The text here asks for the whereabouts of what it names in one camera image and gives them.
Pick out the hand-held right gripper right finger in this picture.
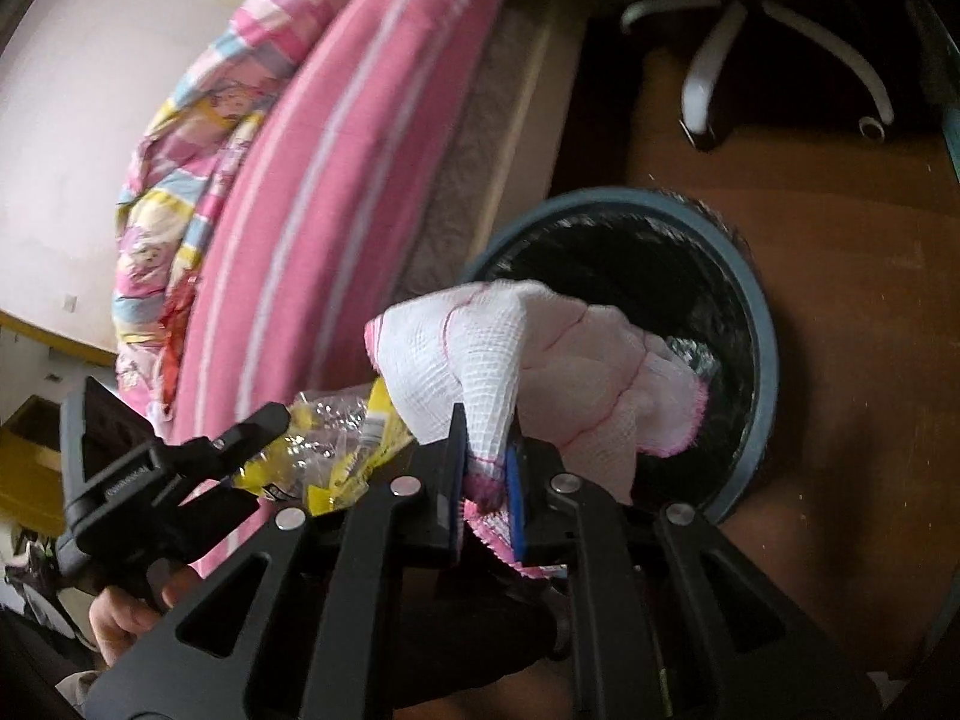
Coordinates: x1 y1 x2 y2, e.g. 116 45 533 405
504 441 882 720

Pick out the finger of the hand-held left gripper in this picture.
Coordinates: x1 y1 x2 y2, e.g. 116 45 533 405
202 403 291 478
178 481 262 560

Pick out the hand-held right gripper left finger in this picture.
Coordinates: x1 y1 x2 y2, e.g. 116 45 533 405
82 401 470 720

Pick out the yellow clear plastic wrapper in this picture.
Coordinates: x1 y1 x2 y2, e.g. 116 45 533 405
232 379 415 518

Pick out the white pink gauze cloth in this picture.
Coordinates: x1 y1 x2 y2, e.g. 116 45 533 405
365 279 710 580

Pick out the black bin liner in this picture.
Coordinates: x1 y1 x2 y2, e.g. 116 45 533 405
472 193 758 512

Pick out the blue round waste bin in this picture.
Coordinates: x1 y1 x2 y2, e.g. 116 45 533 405
461 187 781 526

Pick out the person's left hand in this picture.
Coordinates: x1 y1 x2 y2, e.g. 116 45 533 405
88 566 200 665

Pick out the silver foil wrapper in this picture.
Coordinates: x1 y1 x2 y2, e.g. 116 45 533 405
664 337 721 385

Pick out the pink striped bed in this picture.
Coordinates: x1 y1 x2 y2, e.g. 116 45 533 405
161 0 593 578

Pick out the pastel printed quilt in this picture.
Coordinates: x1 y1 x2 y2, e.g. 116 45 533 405
112 0 391 421

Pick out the cream leather office chair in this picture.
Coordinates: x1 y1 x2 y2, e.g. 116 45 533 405
502 0 897 155

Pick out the yellow wooden door frame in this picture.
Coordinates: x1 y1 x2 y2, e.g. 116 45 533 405
0 311 121 365

